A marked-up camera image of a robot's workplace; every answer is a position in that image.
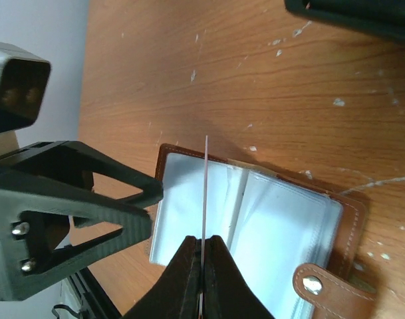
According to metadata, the red white credit card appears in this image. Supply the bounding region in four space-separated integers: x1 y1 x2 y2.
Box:
198 136 208 318

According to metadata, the black bin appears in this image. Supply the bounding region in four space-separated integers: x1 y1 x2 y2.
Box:
285 0 405 43

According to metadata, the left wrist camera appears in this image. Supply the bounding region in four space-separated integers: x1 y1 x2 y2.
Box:
0 42 51 133

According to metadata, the brown leather card holder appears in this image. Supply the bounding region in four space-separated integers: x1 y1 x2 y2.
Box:
150 144 376 318

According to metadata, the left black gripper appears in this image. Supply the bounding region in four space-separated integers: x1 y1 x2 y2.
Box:
0 141 153 302

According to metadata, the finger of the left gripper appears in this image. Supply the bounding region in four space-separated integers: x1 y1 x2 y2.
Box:
0 141 163 206

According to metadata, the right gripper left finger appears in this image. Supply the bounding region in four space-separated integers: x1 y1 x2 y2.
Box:
123 236 201 319

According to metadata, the black aluminium frame rail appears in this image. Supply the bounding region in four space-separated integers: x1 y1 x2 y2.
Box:
51 268 122 319

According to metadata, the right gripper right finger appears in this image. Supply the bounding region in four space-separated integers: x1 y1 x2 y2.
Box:
205 235 273 319

